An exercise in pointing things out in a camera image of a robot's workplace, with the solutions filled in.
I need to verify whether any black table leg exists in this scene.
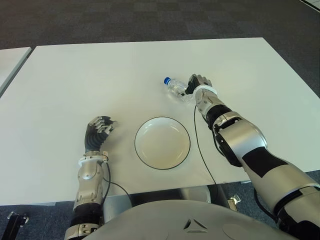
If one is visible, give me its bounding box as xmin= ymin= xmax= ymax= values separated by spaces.
xmin=209 ymin=184 xmax=230 ymax=209

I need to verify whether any white plate black rim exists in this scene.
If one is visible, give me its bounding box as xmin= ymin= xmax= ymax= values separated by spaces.
xmin=134 ymin=116 xmax=191 ymax=171

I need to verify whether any white board on floor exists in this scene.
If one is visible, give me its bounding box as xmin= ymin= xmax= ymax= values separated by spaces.
xmin=298 ymin=0 xmax=320 ymax=10

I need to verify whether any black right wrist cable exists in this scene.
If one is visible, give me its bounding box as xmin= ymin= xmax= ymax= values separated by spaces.
xmin=193 ymin=104 xmax=218 ymax=186

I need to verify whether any metal floor bracket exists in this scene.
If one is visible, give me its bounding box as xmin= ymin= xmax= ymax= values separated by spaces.
xmin=227 ymin=195 xmax=241 ymax=211

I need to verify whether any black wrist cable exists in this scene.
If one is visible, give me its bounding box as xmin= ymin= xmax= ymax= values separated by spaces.
xmin=193 ymin=104 xmax=218 ymax=186
xmin=101 ymin=154 xmax=133 ymax=223

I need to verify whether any black stand foot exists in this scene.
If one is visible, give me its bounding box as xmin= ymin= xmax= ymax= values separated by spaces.
xmin=6 ymin=211 xmax=30 ymax=240

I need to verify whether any clear water bottle blue cap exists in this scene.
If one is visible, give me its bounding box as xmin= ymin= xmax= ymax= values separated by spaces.
xmin=163 ymin=76 xmax=195 ymax=103

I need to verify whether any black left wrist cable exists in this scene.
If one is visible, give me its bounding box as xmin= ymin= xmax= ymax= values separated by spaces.
xmin=101 ymin=154 xmax=133 ymax=223

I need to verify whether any white neighbouring table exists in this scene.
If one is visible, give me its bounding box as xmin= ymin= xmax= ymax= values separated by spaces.
xmin=0 ymin=46 xmax=33 ymax=97

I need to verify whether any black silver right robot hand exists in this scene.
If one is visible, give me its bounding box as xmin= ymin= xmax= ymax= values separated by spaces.
xmin=180 ymin=73 xmax=213 ymax=98

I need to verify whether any grey robot torso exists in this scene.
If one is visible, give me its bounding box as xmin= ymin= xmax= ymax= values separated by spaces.
xmin=84 ymin=199 xmax=293 ymax=240

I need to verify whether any silver robot waist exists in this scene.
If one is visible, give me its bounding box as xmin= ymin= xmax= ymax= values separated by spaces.
xmin=172 ymin=186 xmax=211 ymax=204

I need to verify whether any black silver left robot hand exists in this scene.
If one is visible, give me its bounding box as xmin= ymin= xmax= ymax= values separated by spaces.
xmin=84 ymin=115 xmax=118 ymax=152

